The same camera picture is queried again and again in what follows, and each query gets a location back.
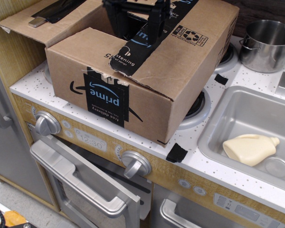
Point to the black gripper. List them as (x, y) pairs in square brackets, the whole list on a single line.
[(118, 17)]

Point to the brown Amazon cardboard box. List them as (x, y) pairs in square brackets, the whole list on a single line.
[(146, 90)]

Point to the grey rear stove burner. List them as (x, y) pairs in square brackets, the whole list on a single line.
[(228, 61)]

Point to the grey stove burner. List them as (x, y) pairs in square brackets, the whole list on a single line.
[(198, 111), (228, 61)]

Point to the silver metal bar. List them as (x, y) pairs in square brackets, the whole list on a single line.
[(36, 22)]

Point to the black tape piece rear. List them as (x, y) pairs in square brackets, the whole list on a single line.
[(221, 79)]

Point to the black tape piece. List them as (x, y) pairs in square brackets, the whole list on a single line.
[(176, 154), (221, 79)]

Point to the grey front stove burner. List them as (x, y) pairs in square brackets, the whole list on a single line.
[(198, 111)]

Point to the silver toy sink basin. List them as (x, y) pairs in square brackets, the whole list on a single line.
[(244, 111)]

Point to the stainless steel pot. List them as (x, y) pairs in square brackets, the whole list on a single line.
[(263, 46)]

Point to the silver left stove knob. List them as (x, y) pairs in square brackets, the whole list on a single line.
[(46, 124)]

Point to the silver stove knob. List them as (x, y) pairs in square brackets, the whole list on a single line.
[(135, 163), (46, 124)]

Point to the black tape piece front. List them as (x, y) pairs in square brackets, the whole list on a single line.
[(176, 154)]

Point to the silver right stove knob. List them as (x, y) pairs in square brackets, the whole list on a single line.
[(135, 163)]

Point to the cream toy detergent bottle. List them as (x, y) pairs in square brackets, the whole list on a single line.
[(250, 149)]

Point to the silver toy oven door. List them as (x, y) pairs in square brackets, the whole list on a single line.
[(87, 195)]

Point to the silver toy fridge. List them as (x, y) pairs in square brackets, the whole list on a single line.
[(17, 167)]

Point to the silver dishwasher door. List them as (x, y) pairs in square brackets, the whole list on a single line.
[(170, 210)]

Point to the orange object on floor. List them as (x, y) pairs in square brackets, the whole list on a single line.
[(13, 218)]

